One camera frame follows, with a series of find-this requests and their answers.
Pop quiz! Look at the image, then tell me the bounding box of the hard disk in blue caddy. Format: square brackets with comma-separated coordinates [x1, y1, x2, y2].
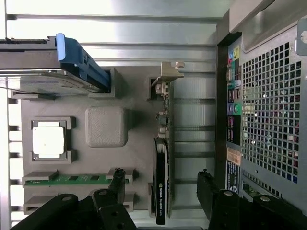
[0, 33, 111, 94]

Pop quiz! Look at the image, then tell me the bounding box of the grey printed parts rack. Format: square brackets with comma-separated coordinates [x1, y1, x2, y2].
[8, 68, 177, 219]

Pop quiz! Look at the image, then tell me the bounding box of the silver CPU chip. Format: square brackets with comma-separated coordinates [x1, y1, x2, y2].
[32, 121, 67, 159]

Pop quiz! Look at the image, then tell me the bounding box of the open black PC case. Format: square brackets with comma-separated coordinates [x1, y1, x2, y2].
[215, 0, 307, 204]

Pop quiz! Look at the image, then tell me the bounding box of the green RAM stick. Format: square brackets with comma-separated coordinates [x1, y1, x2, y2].
[25, 174, 131, 185]

